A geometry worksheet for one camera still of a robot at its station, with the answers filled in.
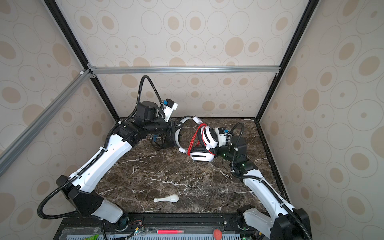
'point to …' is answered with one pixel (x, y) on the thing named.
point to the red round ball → (217, 234)
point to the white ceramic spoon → (174, 198)
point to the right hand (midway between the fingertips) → (206, 142)
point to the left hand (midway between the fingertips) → (185, 123)
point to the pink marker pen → (170, 232)
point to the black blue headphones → (165, 140)
